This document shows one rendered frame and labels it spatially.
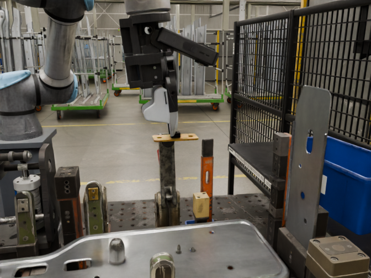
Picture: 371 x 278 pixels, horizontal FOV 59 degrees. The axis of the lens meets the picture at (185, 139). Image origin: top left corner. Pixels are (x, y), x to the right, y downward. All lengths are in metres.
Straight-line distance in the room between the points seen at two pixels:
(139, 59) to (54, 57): 0.65
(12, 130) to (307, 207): 0.97
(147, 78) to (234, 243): 0.41
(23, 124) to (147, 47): 0.78
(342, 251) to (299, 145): 0.22
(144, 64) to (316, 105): 0.34
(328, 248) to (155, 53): 0.47
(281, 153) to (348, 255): 0.31
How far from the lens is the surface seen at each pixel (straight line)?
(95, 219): 0.83
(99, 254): 0.74
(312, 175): 0.71
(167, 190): 0.82
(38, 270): 0.76
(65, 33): 1.11
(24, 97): 1.28
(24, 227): 0.84
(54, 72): 1.23
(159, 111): 0.58
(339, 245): 0.70
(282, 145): 0.87
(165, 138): 0.61
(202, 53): 0.59
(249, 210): 1.56
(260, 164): 1.15
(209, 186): 0.84
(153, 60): 0.56
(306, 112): 0.71
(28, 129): 1.30
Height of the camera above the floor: 1.41
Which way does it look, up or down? 16 degrees down
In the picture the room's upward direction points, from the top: straight up
